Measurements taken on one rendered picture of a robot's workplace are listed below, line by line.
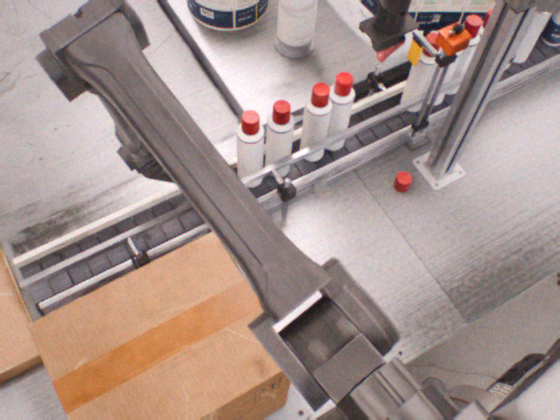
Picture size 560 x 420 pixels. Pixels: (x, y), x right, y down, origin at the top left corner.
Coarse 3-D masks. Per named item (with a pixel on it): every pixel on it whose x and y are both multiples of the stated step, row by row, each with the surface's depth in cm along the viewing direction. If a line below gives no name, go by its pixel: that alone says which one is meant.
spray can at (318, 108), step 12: (324, 84) 118; (312, 96) 118; (324, 96) 117; (312, 108) 120; (324, 108) 120; (312, 120) 122; (324, 120) 122; (312, 132) 125; (324, 132) 125; (312, 144) 128; (312, 156) 132
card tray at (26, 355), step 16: (0, 256) 125; (0, 272) 123; (0, 288) 121; (16, 288) 122; (0, 304) 120; (16, 304) 120; (0, 320) 118; (16, 320) 119; (0, 336) 117; (16, 336) 117; (0, 352) 116; (16, 352) 116; (32, 352) 116; (0, 368) 114; (16, 368) 112
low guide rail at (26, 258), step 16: (384, 96) 140; (352, 112) 138; (160, 192) 124; (176, 192) 125; (128, 208) 122; (144, 208) 124; (96, 224) 120; (112, 224) 122; (64, 240) 118; (32, 256) 116
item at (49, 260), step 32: (512, 64) 150; (448, 96) 144; (384, 128) 139; (320, 160) 134; (256, 192) 129; (128, 224) 124; (192, 224) 125; (64, 256) 120; (96, 256) 121; (128, 256) 121; (32, 288) 117; (64, 288) 117
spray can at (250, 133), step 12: (252, 120) 113; (240, 132) 116; (252, 132) 115; (264, 132) 117; (240, 144) 118; (252, 144) 116; (240, 156) 121; (252, 156) 120; (240, 168) 125; (252, 168) 123
